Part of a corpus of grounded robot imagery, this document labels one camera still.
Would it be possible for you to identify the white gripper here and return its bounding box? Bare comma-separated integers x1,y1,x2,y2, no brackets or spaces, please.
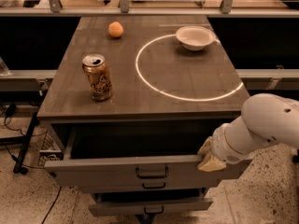
197,123,249,172

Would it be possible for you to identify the grey top drawer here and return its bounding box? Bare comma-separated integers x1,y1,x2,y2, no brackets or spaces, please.
45,131,251,189

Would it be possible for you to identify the grey drawer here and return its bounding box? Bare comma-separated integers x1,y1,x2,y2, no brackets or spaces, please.
80,180,220,193
89,198,213,217
45,131,251,189

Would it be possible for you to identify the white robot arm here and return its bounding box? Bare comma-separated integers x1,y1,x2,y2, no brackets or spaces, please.
197,93,299,172

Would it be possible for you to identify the grey middle drawer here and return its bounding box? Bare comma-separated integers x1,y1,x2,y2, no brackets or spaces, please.
80,180,220,193

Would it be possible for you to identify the grey drawer cabinet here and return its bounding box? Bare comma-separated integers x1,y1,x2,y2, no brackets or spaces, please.
38,16,248,204

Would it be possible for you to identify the grey bottom drawer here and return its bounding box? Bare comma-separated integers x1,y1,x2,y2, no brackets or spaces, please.
89,198,213,217

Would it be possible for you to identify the white bowl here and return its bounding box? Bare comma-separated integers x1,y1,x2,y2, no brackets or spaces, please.
176,26,216,51

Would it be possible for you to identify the gold soda can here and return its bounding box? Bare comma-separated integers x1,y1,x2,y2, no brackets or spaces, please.
82,53,112,101

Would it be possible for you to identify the orange fruit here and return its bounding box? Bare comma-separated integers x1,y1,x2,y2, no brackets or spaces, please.
108,21,123,38

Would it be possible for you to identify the black stand leg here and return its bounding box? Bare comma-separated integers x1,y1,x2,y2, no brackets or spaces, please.
13,113,38,175

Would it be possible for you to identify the wire mesh basket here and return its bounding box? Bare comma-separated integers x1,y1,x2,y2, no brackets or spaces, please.
37,133,64,167

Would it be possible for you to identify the metal rail frame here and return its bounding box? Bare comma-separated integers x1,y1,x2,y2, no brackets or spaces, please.
0,70,56,91

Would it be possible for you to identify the black floor cable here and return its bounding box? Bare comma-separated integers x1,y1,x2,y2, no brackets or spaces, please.
0,102,64,224

